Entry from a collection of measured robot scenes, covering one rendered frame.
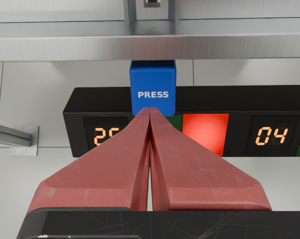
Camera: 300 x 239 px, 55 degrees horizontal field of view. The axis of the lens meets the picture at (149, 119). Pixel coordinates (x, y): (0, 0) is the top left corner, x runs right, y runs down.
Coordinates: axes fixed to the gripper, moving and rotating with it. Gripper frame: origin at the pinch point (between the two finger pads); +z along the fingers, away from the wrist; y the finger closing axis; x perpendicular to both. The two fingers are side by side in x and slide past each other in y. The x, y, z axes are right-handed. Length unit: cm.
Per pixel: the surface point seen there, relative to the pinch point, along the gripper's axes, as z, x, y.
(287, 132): 5.1, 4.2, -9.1
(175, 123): 5.3, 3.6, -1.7
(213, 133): 5.2, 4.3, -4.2
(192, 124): 5.3, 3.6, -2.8
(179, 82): 68, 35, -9
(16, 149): 54, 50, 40
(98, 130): 5.4, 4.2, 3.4
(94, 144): 5.4, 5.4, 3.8
